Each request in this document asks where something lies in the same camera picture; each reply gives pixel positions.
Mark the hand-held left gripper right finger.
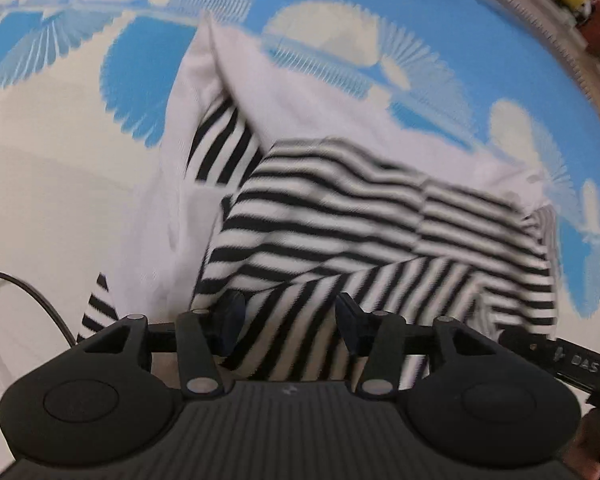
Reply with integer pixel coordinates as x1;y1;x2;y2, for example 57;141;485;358
334;292;506;401

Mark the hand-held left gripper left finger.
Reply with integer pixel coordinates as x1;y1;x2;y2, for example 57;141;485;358
75;291;247;401

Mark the striped top with white vest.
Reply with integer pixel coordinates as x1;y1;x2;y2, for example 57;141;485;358
77;10;559;382

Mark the person's right hand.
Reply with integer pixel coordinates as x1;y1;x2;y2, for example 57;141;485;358
569;407;600;480

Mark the black cable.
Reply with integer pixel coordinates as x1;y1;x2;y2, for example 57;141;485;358
0;269;78;349

